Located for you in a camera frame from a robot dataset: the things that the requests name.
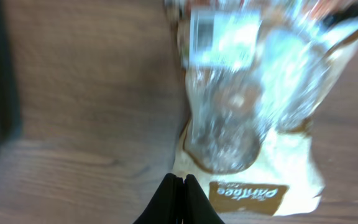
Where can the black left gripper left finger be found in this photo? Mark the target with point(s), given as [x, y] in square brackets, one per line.
[165, 207]

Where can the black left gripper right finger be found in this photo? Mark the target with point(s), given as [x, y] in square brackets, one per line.
[198, 209]

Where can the beige brown snack bag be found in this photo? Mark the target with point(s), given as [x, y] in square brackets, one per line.
[255, 72]

